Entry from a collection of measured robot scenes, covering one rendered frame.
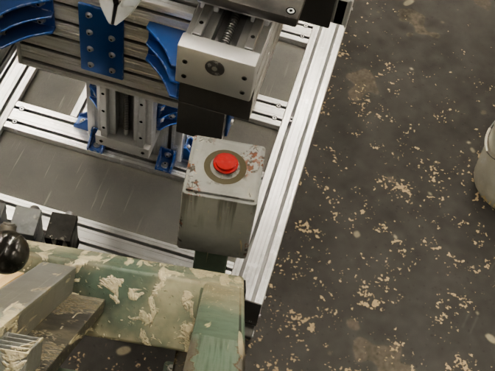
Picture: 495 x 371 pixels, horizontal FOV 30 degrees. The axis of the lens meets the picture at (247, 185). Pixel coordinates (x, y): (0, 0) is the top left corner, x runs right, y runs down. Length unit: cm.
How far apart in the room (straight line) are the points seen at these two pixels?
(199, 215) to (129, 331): 23
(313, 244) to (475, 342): 49
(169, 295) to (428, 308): 123
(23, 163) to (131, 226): 32
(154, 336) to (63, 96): 122
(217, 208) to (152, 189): 86
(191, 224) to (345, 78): 148
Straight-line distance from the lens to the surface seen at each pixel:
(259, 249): 222
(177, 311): 138
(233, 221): 148
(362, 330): 242
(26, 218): 161
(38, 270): 132
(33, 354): 96
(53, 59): 189
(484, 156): 270
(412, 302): 249
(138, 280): 138
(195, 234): 153
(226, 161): 146
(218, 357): 94
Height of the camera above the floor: 211
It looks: 54 degrees down
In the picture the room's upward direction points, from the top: 11 degrees clockwise
